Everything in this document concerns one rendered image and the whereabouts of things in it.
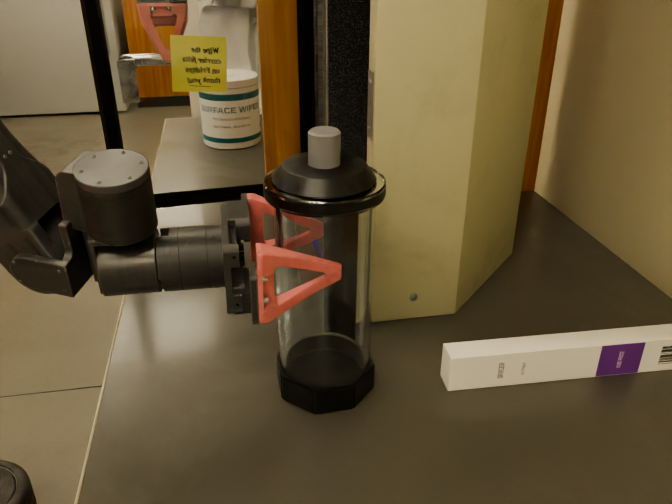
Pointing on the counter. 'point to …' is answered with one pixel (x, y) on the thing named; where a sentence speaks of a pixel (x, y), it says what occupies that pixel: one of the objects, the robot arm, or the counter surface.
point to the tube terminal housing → (448, 144)
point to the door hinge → (320, 61)
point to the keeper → (370, 104)
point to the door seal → (113, 115)
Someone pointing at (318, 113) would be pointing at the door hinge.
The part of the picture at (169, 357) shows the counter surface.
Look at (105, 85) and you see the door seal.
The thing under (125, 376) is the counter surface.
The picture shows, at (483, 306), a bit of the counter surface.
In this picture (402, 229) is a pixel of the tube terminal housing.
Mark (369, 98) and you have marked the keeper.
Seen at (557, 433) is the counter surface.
